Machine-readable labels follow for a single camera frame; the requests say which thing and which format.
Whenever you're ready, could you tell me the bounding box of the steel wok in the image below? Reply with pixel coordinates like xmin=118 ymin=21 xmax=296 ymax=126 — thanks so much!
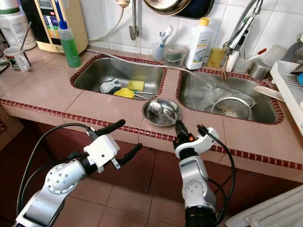
xmin=143 ymin=0 xmax=195 ymax=16

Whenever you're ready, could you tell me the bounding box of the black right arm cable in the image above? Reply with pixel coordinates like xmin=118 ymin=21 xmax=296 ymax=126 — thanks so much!
xmin=205 ymin=127 xmax=238 ymax=224

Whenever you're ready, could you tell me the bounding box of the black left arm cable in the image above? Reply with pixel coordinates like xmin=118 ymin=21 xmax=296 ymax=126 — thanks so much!
xmin=17 ymin=123 xmax=98 ymax=216

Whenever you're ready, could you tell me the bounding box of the clear plastic cup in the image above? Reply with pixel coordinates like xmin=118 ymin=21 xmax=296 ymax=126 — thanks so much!
xmin=149 ymin=42 xmax=166 ymax=62

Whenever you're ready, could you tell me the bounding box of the clear plastic container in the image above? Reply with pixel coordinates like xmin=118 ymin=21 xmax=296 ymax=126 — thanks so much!
xmin=237 ymin=45 xmax=289 ymax=76

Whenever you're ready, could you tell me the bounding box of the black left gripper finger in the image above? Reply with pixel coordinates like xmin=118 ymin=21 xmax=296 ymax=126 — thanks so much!
xmin=97 ymin=120 xmax=126 ymax=138
xmin=118 ymin=144 xmax=143 ymax=166

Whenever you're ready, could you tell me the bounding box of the blue white toothbrush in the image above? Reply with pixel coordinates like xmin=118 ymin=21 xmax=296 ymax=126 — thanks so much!
xmin=159 ymin=25 xmax=173 ymax=48

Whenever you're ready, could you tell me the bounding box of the steel cup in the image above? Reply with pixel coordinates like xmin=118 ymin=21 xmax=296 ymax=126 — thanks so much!
xmin=249 ymin=61 xmax=272 ymax=80

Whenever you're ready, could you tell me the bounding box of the steel sink basin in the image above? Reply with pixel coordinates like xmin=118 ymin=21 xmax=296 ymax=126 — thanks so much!
xmin=178 ymin=70 xmax=285 ymax=126
xmin=71 ymin=57 xmax=167 ymax=101

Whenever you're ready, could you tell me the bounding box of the clear plastic bag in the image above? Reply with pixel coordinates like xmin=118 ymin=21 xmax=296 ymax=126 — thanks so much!
xmin=181 ymin=73 xmax=256 ymax=114

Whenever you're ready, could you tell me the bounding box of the long steel spoon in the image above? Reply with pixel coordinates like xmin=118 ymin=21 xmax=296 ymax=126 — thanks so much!
xmin=149 ymin=101 xmax=181 ymax=126

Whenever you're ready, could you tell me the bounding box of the steel wall tap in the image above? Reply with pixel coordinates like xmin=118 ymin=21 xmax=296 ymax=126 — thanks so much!
xmin=129 ymin=0 xmax=141 ymax=41

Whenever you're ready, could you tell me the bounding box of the red handled utensil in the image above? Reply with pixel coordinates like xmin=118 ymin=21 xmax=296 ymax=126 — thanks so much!
xmin=246 ymin=47 xmax=268 ymax=64

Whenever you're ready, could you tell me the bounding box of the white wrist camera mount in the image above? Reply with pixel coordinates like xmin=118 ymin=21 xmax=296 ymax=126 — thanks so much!
xmin=83 ymin=135 xmax=120 ymax=174
xmin=174 ymin=130 xmax=221 ymax=159

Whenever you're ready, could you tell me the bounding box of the steel flexible faucet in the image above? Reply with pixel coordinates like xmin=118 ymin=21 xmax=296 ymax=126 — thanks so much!
xmin=222 ymin=0 xmax=264 ymax=81

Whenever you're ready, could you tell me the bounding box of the green dish soap bottle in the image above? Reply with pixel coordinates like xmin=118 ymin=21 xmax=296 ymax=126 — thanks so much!
xmin=58 ymin=20 xmax=82 ymax=68

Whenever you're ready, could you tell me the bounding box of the thin steel stirring spoon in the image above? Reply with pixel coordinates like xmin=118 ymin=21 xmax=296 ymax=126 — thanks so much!
xmin=20 ymin=21 xmax=33 ymax=51

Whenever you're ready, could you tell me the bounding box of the black frying pan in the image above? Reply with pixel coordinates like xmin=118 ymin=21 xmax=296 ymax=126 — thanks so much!
xmin=176 ymin=0 xmax=216 ymax=20

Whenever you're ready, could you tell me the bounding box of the clear measuring pitcher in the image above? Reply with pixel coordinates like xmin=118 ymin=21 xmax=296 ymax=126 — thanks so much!
xmin=163 ymin=44 xmax=189 ymax=68

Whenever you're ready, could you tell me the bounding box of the steel pot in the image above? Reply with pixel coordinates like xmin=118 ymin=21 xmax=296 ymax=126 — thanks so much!
xmin=211 ymin=96 xmax=257 ymax=120

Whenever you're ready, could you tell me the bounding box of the white dish rack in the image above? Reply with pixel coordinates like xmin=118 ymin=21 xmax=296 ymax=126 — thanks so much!
xmin=270 ymin=60 xmax=303 ymax=137

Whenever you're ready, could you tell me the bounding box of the white detergent bottle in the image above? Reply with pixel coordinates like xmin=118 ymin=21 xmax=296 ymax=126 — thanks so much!
xmin=185 ymin=17 xmax=214 ymax=70

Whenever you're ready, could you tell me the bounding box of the white printed mug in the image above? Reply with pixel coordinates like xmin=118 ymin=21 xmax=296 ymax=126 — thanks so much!
xmin=4 ymin=46 xmax=31 ymax=72

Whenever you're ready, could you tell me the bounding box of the white jug green band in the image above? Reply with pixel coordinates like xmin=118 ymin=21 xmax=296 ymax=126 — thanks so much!
xmin=0 ymin=0 xmax=37 ymax=50

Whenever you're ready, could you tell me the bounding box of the yellow sponge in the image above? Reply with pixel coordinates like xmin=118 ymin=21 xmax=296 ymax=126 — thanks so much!
xmin=207 ymin=47 xmax=225 ymax=68
xmin=127 ymin=80 xmax=145 ymax=92

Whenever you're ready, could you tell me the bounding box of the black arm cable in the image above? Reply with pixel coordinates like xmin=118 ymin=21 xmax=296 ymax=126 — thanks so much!
xmin=205 ymin=127 xmax=238 ymax=224
xmin=17 ymin=123 xmax=98 ymax=216

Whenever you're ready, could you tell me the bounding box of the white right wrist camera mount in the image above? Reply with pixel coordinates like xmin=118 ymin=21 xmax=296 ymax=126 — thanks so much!
xmin=174 ymin=130 xmax=221 ymax=159

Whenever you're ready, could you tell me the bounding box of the white ribbed panel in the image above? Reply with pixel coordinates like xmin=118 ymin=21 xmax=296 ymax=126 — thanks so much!
xmin=224 ymin=183 xmax=303 ymax=227

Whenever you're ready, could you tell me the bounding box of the beige black water purifier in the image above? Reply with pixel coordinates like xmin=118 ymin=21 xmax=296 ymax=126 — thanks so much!
xmin=20 ymin=0 xmax=89 ymax=53

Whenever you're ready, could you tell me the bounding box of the cream spatula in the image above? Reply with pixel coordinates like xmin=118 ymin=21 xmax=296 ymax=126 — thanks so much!
xmin=253 ymin=85 xmax=288 ymax=102

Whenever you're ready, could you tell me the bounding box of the green scouring pad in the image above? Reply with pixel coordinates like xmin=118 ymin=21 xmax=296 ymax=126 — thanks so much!
xmin=166 ymin=51 xmax=185 ymax=66

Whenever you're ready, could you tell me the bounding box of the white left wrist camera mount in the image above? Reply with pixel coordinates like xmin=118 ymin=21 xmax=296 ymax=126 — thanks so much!
xmin=83 ymin=135 xmax=120 ymax=174

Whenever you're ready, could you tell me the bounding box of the white teal dish scrubber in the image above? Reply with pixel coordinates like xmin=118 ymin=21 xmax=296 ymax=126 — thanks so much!
xmin=99 ymin=79 xmax=122 ymax=94

